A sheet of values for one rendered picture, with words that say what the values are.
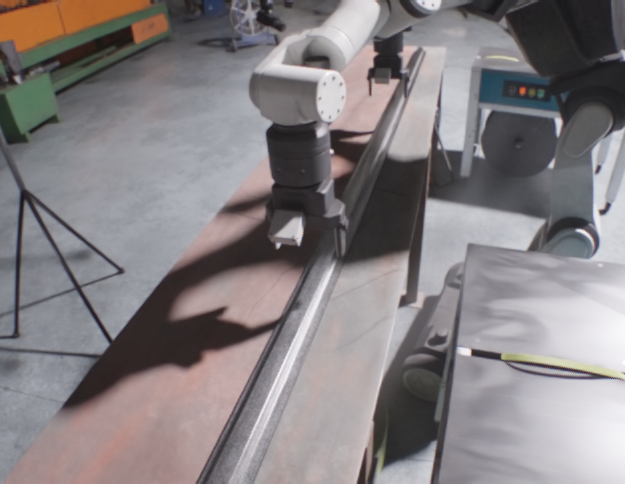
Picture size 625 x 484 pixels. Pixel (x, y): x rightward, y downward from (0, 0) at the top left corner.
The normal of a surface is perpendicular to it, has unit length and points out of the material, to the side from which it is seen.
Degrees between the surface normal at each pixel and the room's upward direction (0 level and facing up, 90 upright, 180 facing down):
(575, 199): 90
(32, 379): 0
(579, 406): 0
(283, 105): 90
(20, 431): 0
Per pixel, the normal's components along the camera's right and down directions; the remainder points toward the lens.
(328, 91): 0.78, 0.32
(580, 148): -0.49, 0.54
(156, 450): -0.07, -0.81
